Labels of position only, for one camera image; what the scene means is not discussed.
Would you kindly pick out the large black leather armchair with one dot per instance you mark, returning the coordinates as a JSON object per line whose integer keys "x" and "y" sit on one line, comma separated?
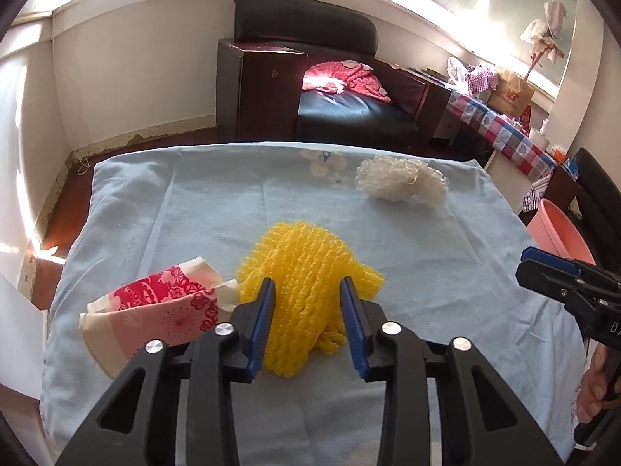
{"x": 349, "y": 111}

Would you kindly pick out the red packet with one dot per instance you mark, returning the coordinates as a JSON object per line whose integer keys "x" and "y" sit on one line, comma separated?
{"x": 525, "y": 116}

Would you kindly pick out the white plastic bag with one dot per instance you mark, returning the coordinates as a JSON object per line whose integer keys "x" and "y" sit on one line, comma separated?
{"x": 457, "y": 70}

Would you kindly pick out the coat stand with clothes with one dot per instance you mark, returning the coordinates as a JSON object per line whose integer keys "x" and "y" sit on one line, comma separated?
{"x": 546, "y": 29}

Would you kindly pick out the crushed pink paper cup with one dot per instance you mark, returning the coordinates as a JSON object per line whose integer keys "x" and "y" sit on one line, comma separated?
{"x": 145, "y": 310}

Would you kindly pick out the brown paper bag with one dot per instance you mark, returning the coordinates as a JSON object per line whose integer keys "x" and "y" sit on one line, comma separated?
{"x": 509, "y": 94}

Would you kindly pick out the small black leather armchair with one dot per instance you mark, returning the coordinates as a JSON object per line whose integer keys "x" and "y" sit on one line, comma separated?
{"x": 601, "y": 194}

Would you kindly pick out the white board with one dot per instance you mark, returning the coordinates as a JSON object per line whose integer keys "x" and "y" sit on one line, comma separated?
{"x": 19, "y": 340}

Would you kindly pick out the white foam fruit net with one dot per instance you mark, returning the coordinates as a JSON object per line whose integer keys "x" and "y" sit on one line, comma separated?
{"x": 398, "y": 179}

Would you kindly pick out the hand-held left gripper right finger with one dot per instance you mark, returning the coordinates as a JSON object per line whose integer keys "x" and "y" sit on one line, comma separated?
{"x": 353, "y": 330}

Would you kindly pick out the pink spotted garment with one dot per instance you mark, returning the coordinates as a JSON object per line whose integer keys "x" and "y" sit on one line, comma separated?
{"x": 349, "y": 75}

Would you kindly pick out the checkered-cloth side table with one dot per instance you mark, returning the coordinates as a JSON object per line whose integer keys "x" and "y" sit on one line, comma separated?
{"x": 504, "y": 133}

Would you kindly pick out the small white cabinet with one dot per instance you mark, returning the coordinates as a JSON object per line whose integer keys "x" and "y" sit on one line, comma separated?
{"x": 446, "y": 128}

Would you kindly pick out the blue packet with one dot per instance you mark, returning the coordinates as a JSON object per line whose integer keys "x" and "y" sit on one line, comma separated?
{"x": 572, "y": 167}

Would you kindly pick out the light blue cloth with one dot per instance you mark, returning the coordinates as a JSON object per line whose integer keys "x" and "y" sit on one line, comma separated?
{"x": 194, "y": 213}

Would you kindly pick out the pink plastic bucket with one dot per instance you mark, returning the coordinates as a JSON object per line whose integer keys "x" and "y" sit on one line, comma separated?
{"x": 553, "y": 233}

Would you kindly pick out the wide white cabinet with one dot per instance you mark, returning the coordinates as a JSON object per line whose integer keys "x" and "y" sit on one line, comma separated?
{"x": 507, "y": 179}

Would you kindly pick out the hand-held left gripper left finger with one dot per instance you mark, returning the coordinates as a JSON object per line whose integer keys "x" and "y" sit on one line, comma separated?
{"x": 257, "y": 325}

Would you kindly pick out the yellow foam fruit net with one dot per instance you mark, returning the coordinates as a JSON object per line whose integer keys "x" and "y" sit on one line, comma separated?
{"x": 301, "y": 262}

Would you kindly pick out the orange tissue box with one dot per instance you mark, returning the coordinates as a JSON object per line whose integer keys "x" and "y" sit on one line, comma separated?
{"x": 557, "y": 152}

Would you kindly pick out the white round container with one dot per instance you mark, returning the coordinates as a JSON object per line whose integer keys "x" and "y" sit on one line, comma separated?
{"x": 537, "y": 133}

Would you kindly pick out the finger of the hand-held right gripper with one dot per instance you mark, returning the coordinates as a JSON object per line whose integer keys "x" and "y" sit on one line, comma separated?
{"x": 548, "y": 256}
{"x": 548, "y": 279}

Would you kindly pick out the pink checked cloth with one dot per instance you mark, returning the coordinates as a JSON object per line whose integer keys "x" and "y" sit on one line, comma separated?
{"x": 482, "y": 80}

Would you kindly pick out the person's right hand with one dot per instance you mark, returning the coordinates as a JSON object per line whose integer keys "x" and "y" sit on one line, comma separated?
{"x": 592, "y": 388}

